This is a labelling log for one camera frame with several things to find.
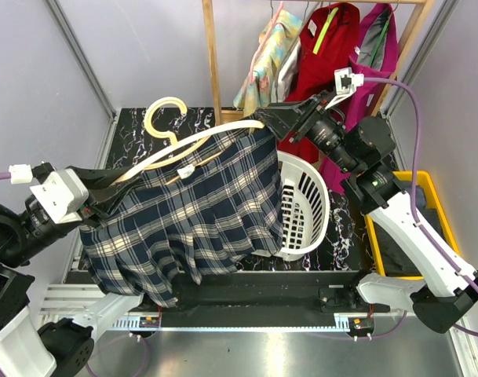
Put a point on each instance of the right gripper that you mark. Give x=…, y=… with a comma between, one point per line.
x=285, y=118

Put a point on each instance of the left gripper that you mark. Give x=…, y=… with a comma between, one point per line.
x=103, y=199

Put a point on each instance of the white plastic laundry basket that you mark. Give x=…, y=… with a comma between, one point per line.
x=305, y=207

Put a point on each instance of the pastel floral skirt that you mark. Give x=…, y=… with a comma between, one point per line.
x=258, y=94

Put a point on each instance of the navy plaid skirt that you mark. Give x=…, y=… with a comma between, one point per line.
x=198, y=216

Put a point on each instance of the pink plastic hanger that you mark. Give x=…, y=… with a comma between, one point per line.
x=264, y=40

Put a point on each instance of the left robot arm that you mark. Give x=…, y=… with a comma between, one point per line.
x=55, y=349

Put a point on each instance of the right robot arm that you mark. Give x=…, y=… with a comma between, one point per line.
x=449, y=285

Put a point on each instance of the yellow-green hanger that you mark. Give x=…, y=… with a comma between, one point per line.
x=319, y=41

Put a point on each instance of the green hanger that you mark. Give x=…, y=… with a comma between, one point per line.
x=380, y=40

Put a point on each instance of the white garment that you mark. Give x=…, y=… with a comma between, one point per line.
x=284, y=77

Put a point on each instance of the wooden clothes rack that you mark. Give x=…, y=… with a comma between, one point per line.
x=410, y=34

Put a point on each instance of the red dress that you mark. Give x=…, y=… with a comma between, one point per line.
x=316, y=71

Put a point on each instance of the magenta dress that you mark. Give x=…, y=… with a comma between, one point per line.
x=355, y=108

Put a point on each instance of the folded dark clothes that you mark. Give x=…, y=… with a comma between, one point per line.
x=431, y=255

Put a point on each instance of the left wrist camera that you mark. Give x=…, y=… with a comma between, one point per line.
x=61, y=196

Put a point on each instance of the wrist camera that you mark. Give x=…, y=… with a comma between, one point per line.
x=346, y=85
x=61, y=196

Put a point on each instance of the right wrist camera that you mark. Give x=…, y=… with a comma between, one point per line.
x=346, y=85

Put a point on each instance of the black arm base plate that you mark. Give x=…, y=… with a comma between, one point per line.
x=260, y=301

